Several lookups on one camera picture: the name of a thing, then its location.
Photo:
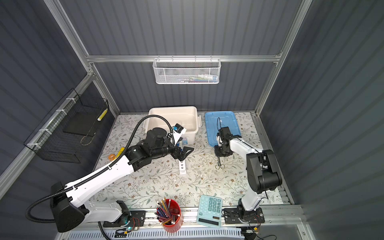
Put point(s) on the red pencil cup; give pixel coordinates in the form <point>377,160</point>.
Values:
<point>169,215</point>

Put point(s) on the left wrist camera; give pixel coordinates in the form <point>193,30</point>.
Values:
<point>178,132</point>

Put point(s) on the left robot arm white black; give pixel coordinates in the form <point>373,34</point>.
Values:
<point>69,205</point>

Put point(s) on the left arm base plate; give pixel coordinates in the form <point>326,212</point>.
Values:
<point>135,219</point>

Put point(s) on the white slotted cable duct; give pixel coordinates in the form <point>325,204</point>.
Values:
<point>182,234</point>

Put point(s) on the white test tube rack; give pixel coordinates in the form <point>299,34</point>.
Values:
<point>182,168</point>

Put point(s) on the blue plastic bin lid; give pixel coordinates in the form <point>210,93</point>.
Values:
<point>215,120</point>

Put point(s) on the metal scissors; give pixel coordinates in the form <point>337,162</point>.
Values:
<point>219,165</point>

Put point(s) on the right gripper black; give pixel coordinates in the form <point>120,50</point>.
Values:
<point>218,153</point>

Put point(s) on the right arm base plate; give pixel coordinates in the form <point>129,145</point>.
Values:
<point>240,216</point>

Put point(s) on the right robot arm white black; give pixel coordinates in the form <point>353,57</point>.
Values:
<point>262,169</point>

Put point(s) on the black wire side basket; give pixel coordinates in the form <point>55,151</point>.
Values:
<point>67,135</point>

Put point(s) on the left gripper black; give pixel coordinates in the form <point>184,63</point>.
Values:
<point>183,154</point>

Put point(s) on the white wire wall basket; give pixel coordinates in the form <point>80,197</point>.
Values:
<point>194,72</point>

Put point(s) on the mint green calculator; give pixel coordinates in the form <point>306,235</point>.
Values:
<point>210,211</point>

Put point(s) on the white plastic storage bin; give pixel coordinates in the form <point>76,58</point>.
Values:
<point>187,117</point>

